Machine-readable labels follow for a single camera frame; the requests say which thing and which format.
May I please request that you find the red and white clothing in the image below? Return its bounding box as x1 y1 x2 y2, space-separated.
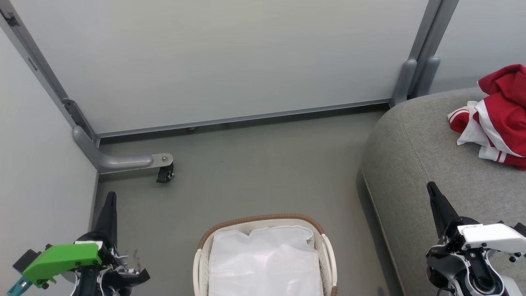
447 64 526 171

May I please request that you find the grey fabric sofa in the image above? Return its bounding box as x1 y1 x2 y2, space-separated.
361 87 526 296

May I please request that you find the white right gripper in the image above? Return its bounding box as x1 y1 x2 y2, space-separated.
427 181 526 254

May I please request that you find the grey partition bottom rail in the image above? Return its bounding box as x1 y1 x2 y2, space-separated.
98 99 392 138

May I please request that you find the grey upright partition foot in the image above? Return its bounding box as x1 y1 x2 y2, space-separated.
417 56 441 95
390 59 418 106

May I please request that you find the grey slotted partition frame post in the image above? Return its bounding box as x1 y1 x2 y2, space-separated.
0 0 101 146

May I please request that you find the white laundry basket brown rim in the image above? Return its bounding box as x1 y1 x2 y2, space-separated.
192 213 338 296

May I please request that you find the grey curved partition foot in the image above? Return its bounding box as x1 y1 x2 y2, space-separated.
73 125 174 173

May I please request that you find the grey double partition frame post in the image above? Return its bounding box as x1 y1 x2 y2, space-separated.
409 0 460 97

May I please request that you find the black caster wheel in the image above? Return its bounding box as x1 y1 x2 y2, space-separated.
156 162 175 184

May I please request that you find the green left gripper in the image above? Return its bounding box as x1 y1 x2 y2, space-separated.
22 191 124 288

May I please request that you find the white basket liner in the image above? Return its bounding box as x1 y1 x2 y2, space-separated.
208 225 325 296

